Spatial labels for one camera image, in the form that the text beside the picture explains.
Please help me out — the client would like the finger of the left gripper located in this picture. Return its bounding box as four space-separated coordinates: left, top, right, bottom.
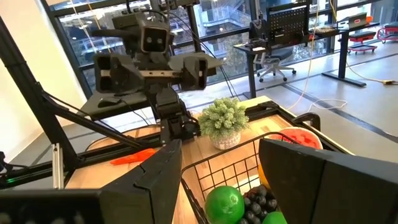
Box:
169 52 225 91
95 53 139 94

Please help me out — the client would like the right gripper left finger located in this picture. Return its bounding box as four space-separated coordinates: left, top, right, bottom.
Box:
0 139 183 224

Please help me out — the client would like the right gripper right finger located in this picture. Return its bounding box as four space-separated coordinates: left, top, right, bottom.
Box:
259 138 398 224

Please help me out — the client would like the green plastic lime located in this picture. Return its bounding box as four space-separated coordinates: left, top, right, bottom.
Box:
262 210 289 224
204 185 246 224

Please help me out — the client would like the red watermelon slice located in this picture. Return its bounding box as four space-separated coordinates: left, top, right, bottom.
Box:
266 126 324 150

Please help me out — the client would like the orange plastic mango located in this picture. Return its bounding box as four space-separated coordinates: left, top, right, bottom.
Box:
257 164 271 190

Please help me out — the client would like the black grape bunch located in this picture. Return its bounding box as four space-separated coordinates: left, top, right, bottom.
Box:
239 185 279 224

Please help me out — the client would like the black computer mouse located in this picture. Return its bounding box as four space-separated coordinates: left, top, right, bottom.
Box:
98 96 122 108

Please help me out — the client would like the grey desk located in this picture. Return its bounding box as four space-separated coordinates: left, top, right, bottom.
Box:
80 91 150 121

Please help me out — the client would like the red chili pepper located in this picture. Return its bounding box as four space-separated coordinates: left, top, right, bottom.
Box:
109 147 158 166

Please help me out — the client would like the green potted artificial plant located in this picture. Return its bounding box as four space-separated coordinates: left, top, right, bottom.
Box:
198 96 249 151

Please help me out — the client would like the black bag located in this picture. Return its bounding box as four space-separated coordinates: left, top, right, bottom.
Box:
248 18 269 41

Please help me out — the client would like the white and black office chair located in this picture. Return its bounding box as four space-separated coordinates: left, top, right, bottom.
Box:
253 46 298 83

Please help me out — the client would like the black pegboard panel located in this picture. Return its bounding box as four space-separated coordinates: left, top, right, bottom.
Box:
266 2 310 44

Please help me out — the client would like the black office desk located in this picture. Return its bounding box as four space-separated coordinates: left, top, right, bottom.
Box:
233 21 381 99

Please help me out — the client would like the red-framed rolling stool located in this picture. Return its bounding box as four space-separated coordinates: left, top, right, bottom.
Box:
347 30 379 55
376 24 398 44

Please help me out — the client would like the grey laptop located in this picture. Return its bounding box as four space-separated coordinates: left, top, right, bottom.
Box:
347 12 368 29

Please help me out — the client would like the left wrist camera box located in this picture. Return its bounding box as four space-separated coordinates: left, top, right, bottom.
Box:
138 19 171 54

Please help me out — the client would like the yellow hanging cord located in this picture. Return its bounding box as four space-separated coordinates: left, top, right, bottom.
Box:
86 2 112 53

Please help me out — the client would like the white hanging cord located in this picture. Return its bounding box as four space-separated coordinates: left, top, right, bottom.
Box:
71 0 95 54

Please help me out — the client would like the black wire basket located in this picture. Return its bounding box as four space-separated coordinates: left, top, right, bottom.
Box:
180 131 299 224

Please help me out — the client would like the black curved frame hook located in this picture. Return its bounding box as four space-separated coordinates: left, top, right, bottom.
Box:
292 112 322 131

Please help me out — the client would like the silver aluminium bracket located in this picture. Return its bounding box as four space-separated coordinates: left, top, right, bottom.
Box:
52 142 65 190

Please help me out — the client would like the black metal rig frame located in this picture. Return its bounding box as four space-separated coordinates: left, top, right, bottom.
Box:
0 15 354 190

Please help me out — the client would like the white cable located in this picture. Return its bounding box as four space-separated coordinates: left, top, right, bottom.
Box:
307 98 348 112

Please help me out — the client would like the orange cable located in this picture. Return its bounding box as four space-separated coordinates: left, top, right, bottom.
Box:
287 0 398 111

